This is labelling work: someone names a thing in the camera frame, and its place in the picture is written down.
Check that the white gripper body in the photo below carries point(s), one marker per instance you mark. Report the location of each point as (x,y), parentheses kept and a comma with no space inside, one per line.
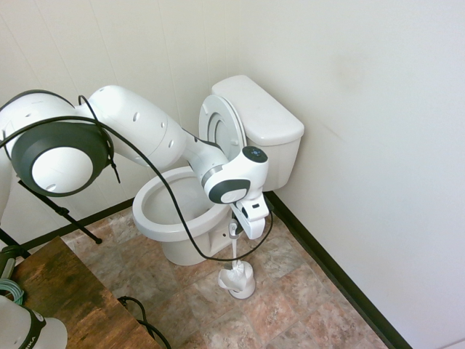
(252,218)

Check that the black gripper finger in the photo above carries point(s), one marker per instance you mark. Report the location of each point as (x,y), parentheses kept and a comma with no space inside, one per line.
(235,220)

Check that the white toilet brush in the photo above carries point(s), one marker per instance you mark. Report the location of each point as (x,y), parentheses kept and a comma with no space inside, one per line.
(235,251)

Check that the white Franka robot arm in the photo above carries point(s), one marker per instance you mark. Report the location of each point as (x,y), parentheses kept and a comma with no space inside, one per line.
(138,123)

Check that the white toilet tank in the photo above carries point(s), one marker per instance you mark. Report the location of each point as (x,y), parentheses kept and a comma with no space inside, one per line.
(283,163)

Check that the white toilet brush holder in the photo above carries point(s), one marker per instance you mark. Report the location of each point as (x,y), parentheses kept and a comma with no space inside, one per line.
(245,289)

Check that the white toilet bowl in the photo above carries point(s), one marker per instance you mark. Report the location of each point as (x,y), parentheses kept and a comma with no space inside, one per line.
(156,225)

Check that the white toilet seat lid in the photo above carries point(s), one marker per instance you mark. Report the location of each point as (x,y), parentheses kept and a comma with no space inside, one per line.
(222,125)

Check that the white toilet seat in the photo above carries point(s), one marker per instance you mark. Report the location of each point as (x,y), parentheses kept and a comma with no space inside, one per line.
(204,116)

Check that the white toilet tank lid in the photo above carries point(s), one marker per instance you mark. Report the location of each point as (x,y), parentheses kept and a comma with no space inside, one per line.
(261,109)

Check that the black baseboard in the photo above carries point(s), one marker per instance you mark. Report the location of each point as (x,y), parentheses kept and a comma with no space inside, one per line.
(109,212)
(327,260)

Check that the black camera tripod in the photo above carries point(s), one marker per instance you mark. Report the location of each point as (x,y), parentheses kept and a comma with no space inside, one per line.
(58,211)

